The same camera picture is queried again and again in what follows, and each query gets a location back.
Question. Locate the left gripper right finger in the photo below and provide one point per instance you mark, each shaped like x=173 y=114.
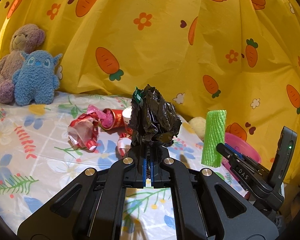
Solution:
x=205 y=206

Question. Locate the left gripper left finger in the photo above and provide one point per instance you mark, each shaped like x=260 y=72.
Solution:
x=89 y=207

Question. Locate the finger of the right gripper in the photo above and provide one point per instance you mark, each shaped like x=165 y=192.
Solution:
x=233 y=151

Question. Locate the green foam fruit net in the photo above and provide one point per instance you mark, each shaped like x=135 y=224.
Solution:
x=214 y=134

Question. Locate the black plastic bag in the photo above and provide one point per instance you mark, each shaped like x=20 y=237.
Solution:
x=153 y=120

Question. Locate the pink plastic trash bin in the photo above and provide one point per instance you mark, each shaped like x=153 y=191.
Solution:
x=242 y=147

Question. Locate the cream round plush ball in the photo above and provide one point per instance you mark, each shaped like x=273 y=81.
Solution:
x=198 y=124

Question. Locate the red white snack wrapper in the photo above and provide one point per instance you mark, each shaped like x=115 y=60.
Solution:
x=123 y=144

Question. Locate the red crumpled wrapper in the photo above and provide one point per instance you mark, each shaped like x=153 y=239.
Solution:
x=84 y=133

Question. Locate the red cup with pink bag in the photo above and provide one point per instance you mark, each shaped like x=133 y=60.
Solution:
x=109 y=118

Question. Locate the yellow carrot print curtain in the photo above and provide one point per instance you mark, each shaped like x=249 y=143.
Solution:
x=242 y=56

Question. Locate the orange white paper cup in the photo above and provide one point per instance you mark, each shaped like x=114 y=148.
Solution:
x=126 y=114

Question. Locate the blue plush monster toy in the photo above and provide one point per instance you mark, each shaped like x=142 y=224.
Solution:
x=36 y=80

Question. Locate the purple teddy bear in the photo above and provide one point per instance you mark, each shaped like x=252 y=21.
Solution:
x=27 y=38

